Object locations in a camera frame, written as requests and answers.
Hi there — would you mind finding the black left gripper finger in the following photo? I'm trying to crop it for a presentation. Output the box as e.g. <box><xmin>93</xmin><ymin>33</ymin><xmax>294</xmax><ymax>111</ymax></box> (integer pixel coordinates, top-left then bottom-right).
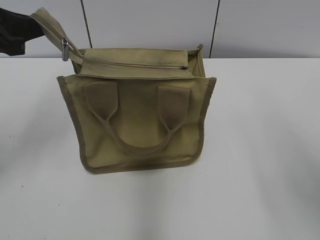
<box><xmin>0</xmin><ymin>8</ymin><xmax>44</xmax><ymax>56</ymax></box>

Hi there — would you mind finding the silver metal zipper pull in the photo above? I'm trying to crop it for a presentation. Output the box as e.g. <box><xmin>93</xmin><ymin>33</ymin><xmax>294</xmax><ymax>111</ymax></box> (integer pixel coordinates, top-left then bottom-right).
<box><xmin>61</xmin><ymin>38</ymin><xmax>70</xmax><ymax>62</ymax></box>

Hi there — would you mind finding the khaki yellow canvas bag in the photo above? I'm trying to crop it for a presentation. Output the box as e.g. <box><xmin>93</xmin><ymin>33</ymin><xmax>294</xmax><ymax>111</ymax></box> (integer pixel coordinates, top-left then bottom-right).
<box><xmin>31</xmin><ymin>8</ymin><xmax>217</xmax><ymax>174</ymax></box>

